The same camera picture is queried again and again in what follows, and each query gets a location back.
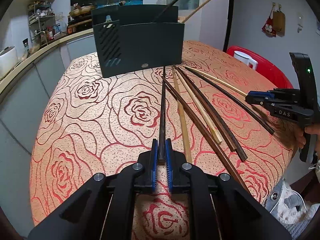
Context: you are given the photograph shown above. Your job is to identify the thin black chopstick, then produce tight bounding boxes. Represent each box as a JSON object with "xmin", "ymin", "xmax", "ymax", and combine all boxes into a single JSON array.
[{"xmin": 185, "ymin": 67, "xmax": 274, "ymax": 135}]

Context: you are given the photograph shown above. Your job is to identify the light bamboo chopstick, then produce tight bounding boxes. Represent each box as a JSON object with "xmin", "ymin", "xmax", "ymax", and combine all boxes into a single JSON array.
[{"xmin": 171, "ymin": 66, "xmax": 192, "ymax": 163}]

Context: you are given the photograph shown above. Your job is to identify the dark brown short chopstick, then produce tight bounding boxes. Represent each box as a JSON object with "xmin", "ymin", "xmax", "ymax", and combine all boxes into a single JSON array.
[{"xmin": 157, "ymin": 81, "xmax": 166, "ymax": 165}]

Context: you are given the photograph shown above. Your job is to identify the long reddish brown chopstick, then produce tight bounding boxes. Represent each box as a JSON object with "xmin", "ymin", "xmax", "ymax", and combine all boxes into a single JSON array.
[{"xmin": 162, "ymin": 77, "xmax": 250, "ymax": 193}]

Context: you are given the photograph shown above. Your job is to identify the pale bamboo chopstick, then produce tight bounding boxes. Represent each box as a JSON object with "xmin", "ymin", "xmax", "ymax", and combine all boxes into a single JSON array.
[{"xmin": 182, "ymin": 64, "xmax": 247, "ymax": 96}]

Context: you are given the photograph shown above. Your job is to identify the black brown chopstick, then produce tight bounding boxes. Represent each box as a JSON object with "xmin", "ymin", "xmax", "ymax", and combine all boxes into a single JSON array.
[{"xmin": 177, "ymin": 72, "xmax": 225, "ymax": 144}]

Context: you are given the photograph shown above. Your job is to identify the dark wooden chopstick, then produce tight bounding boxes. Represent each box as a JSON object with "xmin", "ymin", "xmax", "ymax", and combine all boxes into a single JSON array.
[{"xmin": 151, "ymin": 0, "xmax": 179, "ymax": 23}]

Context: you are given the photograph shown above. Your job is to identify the person's right hand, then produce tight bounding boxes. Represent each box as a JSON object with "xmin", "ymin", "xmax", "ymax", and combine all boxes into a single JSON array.
[{"xmin": 294, "ymin": 124, "xmax": 320, "ymax": 153}]

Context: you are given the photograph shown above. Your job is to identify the red plastic chair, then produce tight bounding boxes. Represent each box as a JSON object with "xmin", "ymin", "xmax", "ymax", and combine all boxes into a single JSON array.
[{"xmin": 226, "ymin": 46, "xmax": 293, "ymax": 88}]

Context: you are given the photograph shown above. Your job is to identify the white electric kettle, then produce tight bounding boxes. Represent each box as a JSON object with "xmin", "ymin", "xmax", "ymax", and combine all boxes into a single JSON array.
[{"xmin": 233, "ymin": 50, "xmax": 258, "ymax": 70}]

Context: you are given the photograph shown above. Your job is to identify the hanging red cloth decoration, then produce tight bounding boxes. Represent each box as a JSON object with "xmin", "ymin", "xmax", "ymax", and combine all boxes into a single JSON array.
[{"xmin": 261, "ymin": 2, "xmax": 286, "ymax": 37}]

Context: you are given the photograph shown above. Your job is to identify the rose patterned tablecloth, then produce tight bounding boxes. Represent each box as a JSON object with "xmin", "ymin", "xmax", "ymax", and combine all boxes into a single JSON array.
[{"xmin": 29, "ymin": 41, "xmax": 295, "ymax": 239}]

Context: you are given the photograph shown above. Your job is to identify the dark green utensil holder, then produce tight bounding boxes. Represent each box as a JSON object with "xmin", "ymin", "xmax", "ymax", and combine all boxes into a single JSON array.
[{"xmin": 92, "ymin": 4, "xmax": 184, "ymax": 77}]

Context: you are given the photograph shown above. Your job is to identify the wok on stove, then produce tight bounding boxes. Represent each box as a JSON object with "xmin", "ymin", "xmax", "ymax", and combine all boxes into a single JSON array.
[{"xmin": 69, "ymin": 3, "xmax": 96, "ymax": 18}]

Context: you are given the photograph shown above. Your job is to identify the white rice cooker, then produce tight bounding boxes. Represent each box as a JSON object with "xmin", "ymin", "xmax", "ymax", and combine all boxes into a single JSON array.
[{"xmin": 0, "ymin": 46, "xmax": 18, "ymax": 78}]

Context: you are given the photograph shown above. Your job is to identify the metal spice rack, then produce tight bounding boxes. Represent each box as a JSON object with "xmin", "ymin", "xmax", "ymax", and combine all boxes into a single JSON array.
[{"xmin": 28, "ymin": 0, "xmax": 55, "ymax": 47}]

